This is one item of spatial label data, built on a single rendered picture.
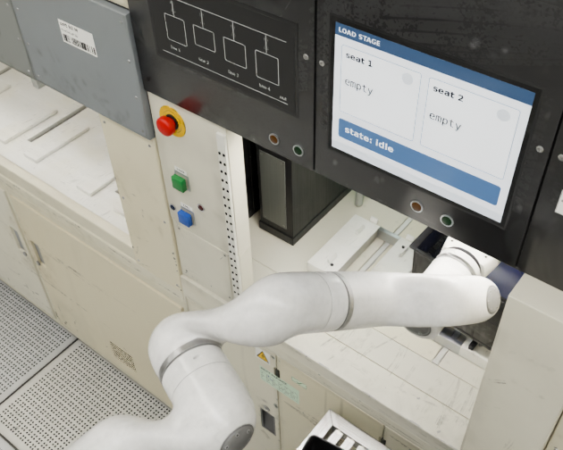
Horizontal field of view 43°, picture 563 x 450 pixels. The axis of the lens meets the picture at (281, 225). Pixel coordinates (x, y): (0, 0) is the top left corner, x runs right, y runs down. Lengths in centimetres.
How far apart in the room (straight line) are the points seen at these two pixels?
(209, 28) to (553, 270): 62
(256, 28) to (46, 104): 139
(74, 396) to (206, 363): 166
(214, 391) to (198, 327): 10
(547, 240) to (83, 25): 91
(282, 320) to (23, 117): 154
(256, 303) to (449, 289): 33
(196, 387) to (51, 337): 186
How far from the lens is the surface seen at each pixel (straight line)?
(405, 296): 112
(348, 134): 106
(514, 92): 89
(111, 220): 193
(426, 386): 154
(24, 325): 290
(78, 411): 261
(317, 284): 101
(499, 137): 93
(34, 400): 269
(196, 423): 98
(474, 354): 157
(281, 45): 106
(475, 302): 116
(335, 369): 155
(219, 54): 117
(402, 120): 99
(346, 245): 173
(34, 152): 220
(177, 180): 145
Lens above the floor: 216
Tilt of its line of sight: 45 degrees down
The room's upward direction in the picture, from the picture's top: 2 degrees counter-clockwise
